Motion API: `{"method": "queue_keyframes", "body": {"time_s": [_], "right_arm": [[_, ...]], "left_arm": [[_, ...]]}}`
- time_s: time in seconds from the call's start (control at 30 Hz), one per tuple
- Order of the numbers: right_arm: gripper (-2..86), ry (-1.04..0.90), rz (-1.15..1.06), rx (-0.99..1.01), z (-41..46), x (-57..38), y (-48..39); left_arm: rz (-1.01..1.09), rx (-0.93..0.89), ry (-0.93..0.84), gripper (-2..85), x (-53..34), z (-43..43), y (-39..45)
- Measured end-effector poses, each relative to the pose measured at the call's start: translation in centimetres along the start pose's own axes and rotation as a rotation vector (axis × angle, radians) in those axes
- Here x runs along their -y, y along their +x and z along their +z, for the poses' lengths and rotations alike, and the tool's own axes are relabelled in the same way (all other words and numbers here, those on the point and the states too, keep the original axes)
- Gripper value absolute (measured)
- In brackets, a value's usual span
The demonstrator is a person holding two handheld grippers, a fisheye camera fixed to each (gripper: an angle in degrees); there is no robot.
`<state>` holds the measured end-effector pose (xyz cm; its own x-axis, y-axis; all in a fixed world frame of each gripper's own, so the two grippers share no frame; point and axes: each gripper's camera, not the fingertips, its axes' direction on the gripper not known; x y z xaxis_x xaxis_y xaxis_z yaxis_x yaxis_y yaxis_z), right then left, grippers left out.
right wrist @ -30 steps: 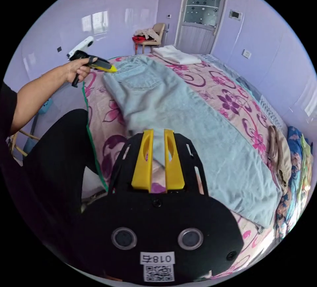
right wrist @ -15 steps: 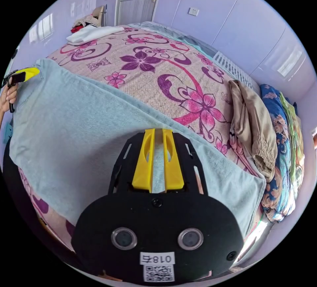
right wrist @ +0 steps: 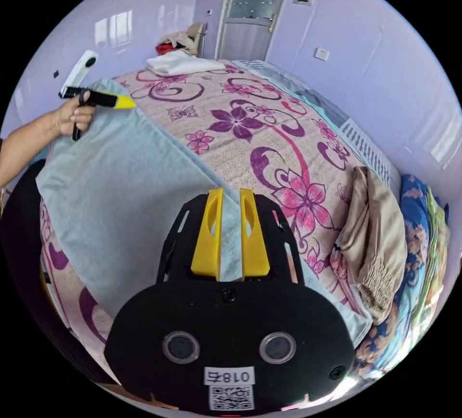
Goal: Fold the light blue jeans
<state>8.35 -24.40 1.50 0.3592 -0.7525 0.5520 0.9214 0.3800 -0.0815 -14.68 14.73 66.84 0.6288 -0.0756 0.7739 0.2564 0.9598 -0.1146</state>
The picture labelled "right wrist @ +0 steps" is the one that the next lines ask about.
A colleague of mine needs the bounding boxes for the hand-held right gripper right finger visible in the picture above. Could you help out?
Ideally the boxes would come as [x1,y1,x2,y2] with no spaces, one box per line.
[239,188,270,280]

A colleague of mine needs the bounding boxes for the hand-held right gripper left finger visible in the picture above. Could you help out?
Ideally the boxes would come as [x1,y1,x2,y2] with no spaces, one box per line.
[190,188,225,280]

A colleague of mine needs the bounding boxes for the person's body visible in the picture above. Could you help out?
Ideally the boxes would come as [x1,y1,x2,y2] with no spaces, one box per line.
[0,138,120,386]

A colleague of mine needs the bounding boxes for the chair with clothes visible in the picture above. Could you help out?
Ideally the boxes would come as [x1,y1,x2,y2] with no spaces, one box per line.
[155,22,209,59]

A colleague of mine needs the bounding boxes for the white folded cloth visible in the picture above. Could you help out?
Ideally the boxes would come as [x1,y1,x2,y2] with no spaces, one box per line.
[146,49,225,77]

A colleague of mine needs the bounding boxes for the person's left forearm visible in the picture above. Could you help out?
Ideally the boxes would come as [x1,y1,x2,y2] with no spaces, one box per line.
[0,111,61,189]

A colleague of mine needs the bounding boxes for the door with frosted glass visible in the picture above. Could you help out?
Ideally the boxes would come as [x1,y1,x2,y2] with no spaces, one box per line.
[215,0,295,62]

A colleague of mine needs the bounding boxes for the bed with floral mat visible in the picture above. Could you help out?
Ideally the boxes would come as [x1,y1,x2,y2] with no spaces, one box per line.
[38,58,403,377]

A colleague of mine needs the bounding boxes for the person's left hand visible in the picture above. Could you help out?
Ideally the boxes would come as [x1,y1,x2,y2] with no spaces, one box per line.
[54,91,97,136]

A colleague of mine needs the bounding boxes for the beige trousers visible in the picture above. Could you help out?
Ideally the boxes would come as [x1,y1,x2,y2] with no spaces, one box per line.
[335,166,408,326]

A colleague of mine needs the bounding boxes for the pile of clothes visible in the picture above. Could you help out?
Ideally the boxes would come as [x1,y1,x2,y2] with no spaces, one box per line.
[355,173,452,379]

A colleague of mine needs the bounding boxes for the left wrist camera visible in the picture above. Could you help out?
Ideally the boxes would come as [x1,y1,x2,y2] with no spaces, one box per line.
[61,49,99,95]

